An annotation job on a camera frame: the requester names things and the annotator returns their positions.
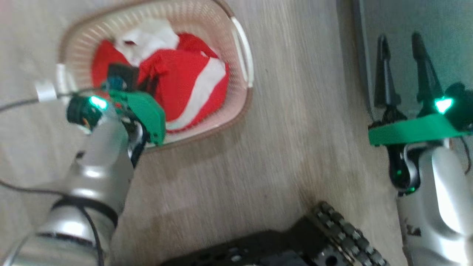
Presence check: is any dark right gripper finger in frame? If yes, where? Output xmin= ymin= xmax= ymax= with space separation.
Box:
xmin=411 ymin=33 xmax=444 ymax=113
xmin=374 ymin=34 xmax=402 ymax=110

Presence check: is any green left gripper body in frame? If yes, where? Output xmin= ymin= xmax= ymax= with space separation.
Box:
xmin=108 ymin=90 xmax=166 ymax=146

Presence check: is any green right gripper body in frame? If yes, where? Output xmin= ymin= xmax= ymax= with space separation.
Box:
xmin=368 ymin=105 xmax=473 ymax=147

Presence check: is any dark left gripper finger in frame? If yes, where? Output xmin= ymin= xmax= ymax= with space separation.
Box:
xmin=106 ymin=63 xmax=140 ymax=93

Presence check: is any red and white garment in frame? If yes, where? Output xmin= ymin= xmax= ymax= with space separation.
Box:
xmin=91 ymin=33 xmax=230 ymax=133

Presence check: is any cream perforated plastic laundry basket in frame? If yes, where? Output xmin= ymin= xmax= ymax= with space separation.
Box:
xmin=58 ymin=0 xmax=255 ymax=154

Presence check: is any white cloth garment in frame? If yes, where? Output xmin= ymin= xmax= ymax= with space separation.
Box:
xmin=114 ymin=18 xmax=180 ymax=67

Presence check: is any white cable clip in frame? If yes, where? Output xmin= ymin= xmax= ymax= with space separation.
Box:
xmin=35 ymin=79 xmax=58 ymax=103

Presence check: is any thin grey cable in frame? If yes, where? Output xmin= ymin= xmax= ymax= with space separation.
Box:
xmin=0 ymin=88 xmax=104 ymax=112

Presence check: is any black cable drag chain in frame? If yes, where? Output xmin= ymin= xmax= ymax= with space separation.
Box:
xmin=312 ymin=201 xmax=391 ymax=266

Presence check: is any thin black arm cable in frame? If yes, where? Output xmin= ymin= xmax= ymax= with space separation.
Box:
xmin=0 ymin=179 xmax=106 ymax=266

